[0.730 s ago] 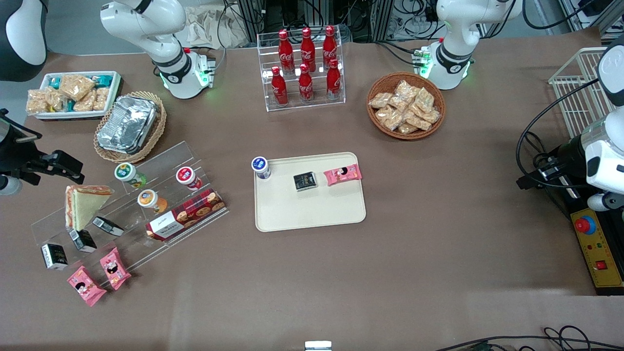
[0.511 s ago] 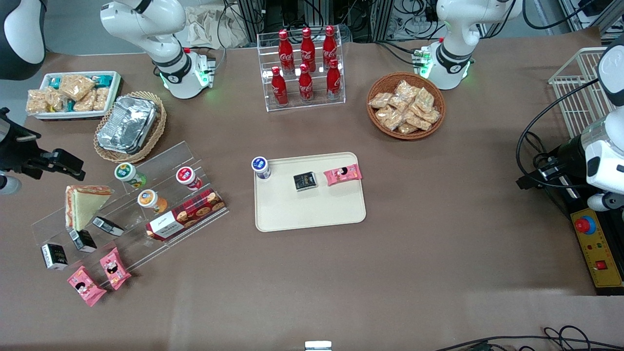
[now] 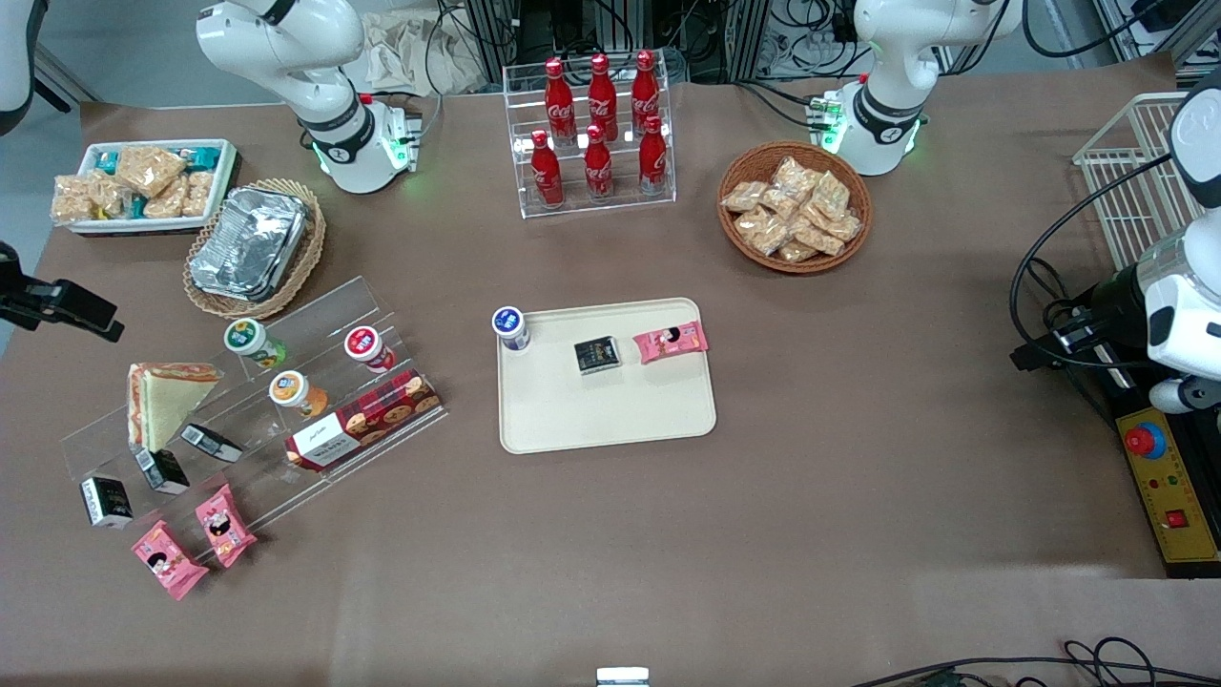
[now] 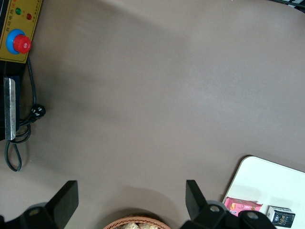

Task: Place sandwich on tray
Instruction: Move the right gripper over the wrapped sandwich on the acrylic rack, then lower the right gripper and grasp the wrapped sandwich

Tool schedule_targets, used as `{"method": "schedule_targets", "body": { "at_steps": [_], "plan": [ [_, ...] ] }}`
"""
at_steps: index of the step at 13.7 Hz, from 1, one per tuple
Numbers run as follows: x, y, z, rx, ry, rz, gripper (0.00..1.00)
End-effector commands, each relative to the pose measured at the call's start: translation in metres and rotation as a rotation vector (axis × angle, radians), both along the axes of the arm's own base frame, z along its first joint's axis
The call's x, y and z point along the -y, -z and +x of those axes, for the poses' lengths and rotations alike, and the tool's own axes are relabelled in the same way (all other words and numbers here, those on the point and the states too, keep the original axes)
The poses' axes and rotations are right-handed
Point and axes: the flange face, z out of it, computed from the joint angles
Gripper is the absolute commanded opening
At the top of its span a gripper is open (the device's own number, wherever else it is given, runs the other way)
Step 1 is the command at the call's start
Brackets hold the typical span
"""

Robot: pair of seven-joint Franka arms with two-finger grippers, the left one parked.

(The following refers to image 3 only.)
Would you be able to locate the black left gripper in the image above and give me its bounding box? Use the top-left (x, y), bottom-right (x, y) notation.
top-left (1009, 265), bottom-right (1150, 373)

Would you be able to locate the green lid cup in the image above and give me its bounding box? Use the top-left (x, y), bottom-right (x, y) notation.
top-left (224, 318), bottom-right (288, 371)

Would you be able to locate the clear acrylic stepped shelf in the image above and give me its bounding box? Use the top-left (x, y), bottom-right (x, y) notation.
top-left (60, 276), bottom-right (449, 535)

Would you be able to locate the silver foil container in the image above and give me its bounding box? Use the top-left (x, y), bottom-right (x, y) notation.
top-left (189, 187), bottom-right (308, 302)

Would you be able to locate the red lid cup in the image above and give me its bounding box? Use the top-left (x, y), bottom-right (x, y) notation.
top-left (344, 325), bottom-right (397, 373)

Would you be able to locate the black floor cable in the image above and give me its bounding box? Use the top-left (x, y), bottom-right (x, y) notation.
top-left (849, 637), bottom-right (1221, 687)

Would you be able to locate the black looped cable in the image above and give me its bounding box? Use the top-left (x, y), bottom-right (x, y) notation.
top-left (1011, 153), bottom-right (1179, 371)

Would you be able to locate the clear acrylic bottle rack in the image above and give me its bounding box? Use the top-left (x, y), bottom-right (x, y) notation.
top-left (503, 50), bottom-right (676, 220)

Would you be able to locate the oval wicker basket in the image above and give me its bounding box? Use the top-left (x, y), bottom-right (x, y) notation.
top-left (182, 178), bottom-right (327, 321)

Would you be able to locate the aluminium frame rack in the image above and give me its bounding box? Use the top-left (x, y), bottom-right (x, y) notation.
top-left (463, 0), bottom-right (774, 85)

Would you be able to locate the round wicker basket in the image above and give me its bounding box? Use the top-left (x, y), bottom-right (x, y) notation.
top-left (717, 141), bottom-right (873, 276)

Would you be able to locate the beige serving tray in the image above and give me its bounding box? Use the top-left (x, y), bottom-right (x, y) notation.
top-left (496, 298), bottom-right (717, 455)

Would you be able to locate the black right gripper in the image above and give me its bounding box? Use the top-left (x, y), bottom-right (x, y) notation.
top-left (0, 241), bottom-right (125, 343)

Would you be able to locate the red plaid cookie box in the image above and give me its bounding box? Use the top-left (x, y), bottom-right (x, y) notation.
top-left (284, 370), bottom-right (445, 473)

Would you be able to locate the pink snack packet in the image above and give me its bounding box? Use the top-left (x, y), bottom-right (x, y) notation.
top-left (195, 484), bottom-right (259, 570)
top-left (633, 321), bottom-right (711, 364)
top-left (131, 520), bottom-right (210, 601)

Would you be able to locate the orange lid cup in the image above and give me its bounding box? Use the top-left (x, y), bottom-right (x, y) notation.
top-left (269, 370), bottom-right (330, 421)

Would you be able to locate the yellow emergency stop box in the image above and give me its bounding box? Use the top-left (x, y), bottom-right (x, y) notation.
top-left (1114, 406), bottom-right (1221, 578)

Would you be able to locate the red cola bottle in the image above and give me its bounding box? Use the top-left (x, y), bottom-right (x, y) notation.
top-left (589, 54), bottom-right (619, 142)
top-left (631, 51), bottom-right (661, 135)
top-left (638, 116), bottom-right (669, 195)
top-left (530, 131), bottom-right (564, 208)
top-left (584, 125), bottom-right (614, 201)
top-left (545, 59), bottom-right (576, 144)

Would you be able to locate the white wire basket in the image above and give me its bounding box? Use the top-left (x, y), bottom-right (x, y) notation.
top-left (1073, 93), bottom-right (1205, 273)

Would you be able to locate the crumpled beige cloth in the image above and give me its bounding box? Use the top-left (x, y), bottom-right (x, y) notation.
top-left (358, 11), bottom-right (487, 96)

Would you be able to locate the black snack packet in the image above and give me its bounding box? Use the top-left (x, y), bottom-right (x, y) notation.
top-left (573, 336), bottom-right (622, 375)

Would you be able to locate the white plastic bin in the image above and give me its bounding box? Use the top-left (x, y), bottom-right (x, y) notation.
top-left (52, 138), bottom-right (239, 236)

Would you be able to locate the small black box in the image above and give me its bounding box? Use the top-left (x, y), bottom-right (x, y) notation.
top-left (135, 446), bottom-right (191, 495)
top-left (79, 475), bottom-right (135, 530)
top-left (180, 424), bottom-right (243, 464)

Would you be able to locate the triangle sandwich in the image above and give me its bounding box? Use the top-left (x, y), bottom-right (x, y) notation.
top-left (127, 362), bottom-right (224, 453)

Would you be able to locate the blue lid yogurt cup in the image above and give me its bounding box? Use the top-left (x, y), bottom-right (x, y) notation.
top-left (491, 306), bottom-right (531, 353)

